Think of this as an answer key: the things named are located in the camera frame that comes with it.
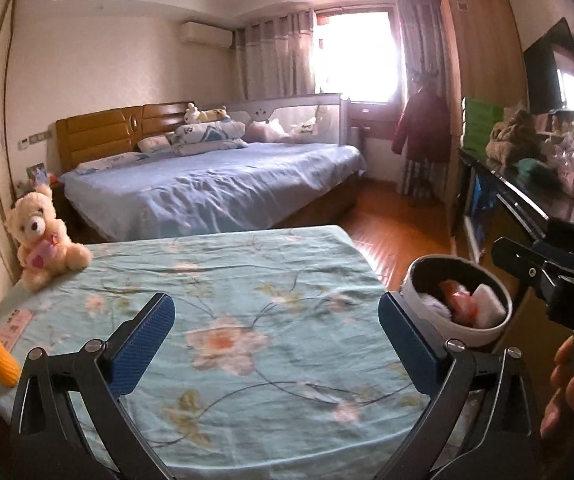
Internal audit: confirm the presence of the wall switch panel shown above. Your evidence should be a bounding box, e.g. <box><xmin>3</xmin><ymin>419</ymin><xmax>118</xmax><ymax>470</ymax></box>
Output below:
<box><xmin>19</xmin><ymin>130</ymin><xmax>52</xmax><ymax>148</ymax></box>

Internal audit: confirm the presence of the bed with blue sheet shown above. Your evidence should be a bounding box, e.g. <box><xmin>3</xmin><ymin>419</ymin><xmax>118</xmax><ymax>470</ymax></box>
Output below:
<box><xmin>59</xmin><ymin>142</ymin><xmax>368</xmax><ymax>243</ymax></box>

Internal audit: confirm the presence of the grey bed guard rail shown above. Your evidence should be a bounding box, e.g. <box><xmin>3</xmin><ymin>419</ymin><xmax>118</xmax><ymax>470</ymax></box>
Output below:
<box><xmin>227</xmin><ymin>92</ymin><xmax>350</xmax><ymax>146</ymax></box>

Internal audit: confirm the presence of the cream teddy bear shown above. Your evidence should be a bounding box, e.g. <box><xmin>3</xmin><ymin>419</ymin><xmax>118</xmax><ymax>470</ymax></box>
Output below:
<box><xmin>6</xmin><ymin>183</ymin><xmax>92</xmax><ymax>292</ymax></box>

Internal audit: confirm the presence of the floral green tablecloth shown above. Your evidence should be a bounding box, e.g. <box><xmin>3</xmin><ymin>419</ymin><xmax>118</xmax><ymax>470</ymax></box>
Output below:
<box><xmin>0</xmin><ymin>225</ymin><xmax>472</xmax><ymax>480</ymax></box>

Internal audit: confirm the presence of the white round trash bin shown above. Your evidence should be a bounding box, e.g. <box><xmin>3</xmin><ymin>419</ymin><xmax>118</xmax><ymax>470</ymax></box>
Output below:
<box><xmin>401</xmin><ymin>255</ymin><xmax>514</xmax><ymax>348</ymax></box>

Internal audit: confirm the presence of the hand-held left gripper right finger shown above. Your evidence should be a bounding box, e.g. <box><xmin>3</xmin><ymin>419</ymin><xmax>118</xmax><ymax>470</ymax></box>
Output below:
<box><xmin>374</xmin><ymin>290</ymin><xmax>548</xmax><ymax>480</ymax></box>

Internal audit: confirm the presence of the brown plush toy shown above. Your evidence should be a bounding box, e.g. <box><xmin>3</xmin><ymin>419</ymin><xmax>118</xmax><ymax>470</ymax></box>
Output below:
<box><xmin>486</xmin><ymin>109</ymin><xmax>542</xmax><ymax>163</ymax></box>

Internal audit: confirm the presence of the white foam block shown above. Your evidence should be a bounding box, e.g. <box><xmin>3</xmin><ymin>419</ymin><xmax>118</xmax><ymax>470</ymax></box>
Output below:
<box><xmin>472</xmin><ymin>284</ymin><xmax>508</xmax><ymax>328</ymax></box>

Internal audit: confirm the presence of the wooden nightstand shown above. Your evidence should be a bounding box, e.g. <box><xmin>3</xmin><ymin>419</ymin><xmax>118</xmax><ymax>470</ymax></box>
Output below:
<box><xmin>49</xmin><ymin>180</ymin><xmax>75</xmax><ymax>231</ymax></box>

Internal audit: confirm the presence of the grey curtain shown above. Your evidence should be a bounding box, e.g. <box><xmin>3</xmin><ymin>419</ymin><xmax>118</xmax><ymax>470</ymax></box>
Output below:
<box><xmin>397</xmin><ymin>0</ymin><xmax>450</xmax><ymax>96</ymax></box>
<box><xmin>234</xmin><ymin>9</ymin><xmax>316</xmax><ymax>102</ymax></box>

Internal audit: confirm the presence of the wooden headboard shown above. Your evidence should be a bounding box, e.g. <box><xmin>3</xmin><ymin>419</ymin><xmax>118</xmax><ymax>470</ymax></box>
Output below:
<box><xmin>56</xmin><ymin>101</ymin><xmax>192</xmax><ymax>173</ymax></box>

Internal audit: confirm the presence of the stack of green boxes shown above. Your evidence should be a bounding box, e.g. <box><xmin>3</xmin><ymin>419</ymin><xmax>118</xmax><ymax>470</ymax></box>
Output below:
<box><xmin>461</xmin><ymin>96</ymin><xmax>504</xmax><ymax>158</ymax></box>

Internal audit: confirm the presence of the wooden wardrobe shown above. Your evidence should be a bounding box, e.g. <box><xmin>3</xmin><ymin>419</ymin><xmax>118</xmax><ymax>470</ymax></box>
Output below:
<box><xmin>437</xmin><ymin>0</ymin><xmax>525</xmax><ymax>256</ymax></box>

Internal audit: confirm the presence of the coat rack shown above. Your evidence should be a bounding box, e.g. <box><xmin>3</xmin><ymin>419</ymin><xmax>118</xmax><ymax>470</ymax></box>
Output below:
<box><xmin>402</xmin><ymin>67</ymin><xmax>448</xmax><ymax>206</ymax></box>

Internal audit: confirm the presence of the flat blue pillow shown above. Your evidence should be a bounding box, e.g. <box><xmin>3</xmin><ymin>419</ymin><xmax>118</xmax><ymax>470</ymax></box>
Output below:
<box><xmin>74</xmin><ymin>152</ymin><xmax>150</xmax><ymax>176</ymax></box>

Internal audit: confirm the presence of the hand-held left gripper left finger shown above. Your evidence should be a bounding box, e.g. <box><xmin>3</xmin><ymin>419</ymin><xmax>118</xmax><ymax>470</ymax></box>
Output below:
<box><xmin>9</xmin><ymin>291</ymin><xmax>178</xmax><ymax>480</ymax></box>

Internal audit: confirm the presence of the dark red coat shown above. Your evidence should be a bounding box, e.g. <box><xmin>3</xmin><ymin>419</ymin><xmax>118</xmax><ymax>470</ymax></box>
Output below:
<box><xmin>392</xmin><ymin>87</ymin><xmax>452</xmax><ymax>161</ymax></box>

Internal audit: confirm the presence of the green folded cloth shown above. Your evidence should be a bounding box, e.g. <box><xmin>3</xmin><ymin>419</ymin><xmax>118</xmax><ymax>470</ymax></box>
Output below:
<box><xmin>514</xmin><ymin>157</ymin><xmax>550</xmax><ymax>178</ymax></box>

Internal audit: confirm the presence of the black tv cabinet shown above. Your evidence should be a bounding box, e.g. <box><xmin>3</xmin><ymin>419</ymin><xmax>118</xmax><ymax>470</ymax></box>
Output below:
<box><xmin>449</xmin><ymin>147</ymin><xmax>574</xmax><ymax>321</ymax></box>

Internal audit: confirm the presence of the bright window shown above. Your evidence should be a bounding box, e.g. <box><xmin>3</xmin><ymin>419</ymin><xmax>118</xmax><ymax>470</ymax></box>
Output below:
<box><xmin>314</xmin><ymin>7</ymin><xmax>402</xmax><ymax>103</ymax></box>

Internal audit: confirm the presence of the red plastic bag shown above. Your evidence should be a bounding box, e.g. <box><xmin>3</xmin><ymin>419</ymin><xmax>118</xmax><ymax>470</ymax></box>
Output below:
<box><xmin>439</xmin><ymin>280</ymin><xmax>478</xmax><ymax>323</ymax></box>

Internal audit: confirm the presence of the pink card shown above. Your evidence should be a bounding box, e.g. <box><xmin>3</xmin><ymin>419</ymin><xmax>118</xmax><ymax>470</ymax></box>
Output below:
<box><xmin>0</xmin><ymin>308</ymin><xmax>35</xmax><ymax>353</ymax></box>

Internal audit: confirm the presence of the white yellow plush toy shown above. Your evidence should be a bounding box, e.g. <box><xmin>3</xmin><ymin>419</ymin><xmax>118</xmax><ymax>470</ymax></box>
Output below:
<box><xmin>183</xmin><ymin>102</ymin><xmax>231</xmax><ymax>124</ymax></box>

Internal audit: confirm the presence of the black television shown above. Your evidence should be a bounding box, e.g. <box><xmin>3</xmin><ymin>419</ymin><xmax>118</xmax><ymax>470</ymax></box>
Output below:
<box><xmin>523</xmin><ymin>17</ymin><xmax>574</xmax><ymax>116</ymax></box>

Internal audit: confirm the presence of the small white pillow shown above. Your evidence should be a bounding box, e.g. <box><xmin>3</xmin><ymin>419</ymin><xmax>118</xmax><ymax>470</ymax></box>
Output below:
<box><xmin>137</xmin><ymin>135</ymin><xmax>172</xmax><ymax>153</ymax></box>

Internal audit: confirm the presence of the white air conditioner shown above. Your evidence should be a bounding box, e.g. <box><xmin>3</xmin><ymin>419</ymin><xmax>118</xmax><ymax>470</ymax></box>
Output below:
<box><xmin>179</xmin><ymin>21</ymin><xmax>235</xmax><ymax>50</ymax></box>

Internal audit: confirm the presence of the desk under window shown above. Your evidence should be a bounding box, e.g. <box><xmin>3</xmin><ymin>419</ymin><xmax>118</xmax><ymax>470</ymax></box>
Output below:
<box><xmin>349</xmin><ymin>102</ymin><xmax>402</xmax><ymax>141</ymax></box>

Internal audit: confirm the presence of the pink plush toy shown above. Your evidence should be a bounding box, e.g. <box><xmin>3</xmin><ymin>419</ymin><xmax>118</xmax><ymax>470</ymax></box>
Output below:
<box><xmin>244</xmin><ymin>119</ymin><xmax>290</xmax><ymax>143</ymax></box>

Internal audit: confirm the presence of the blue patterned pillow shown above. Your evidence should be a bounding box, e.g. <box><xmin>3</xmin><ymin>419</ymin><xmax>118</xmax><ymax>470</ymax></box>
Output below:
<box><xmin>173</xmin><ymin>120</ymin><xmax>248</xmax><ymax>156</ymax></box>

